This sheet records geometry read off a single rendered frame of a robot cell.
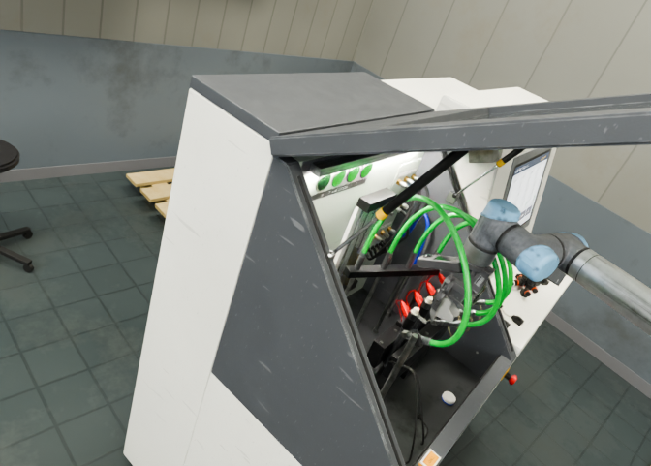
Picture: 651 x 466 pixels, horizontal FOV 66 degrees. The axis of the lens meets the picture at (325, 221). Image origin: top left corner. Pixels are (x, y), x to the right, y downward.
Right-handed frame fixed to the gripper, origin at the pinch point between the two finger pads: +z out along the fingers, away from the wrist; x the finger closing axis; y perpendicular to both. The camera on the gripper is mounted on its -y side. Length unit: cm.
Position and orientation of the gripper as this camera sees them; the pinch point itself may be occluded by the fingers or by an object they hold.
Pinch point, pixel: (432, 314)
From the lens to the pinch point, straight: 134.0
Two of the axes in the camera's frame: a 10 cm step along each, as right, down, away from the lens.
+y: 7.3, 5.4, -4.2
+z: -3.1, 8.1, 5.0
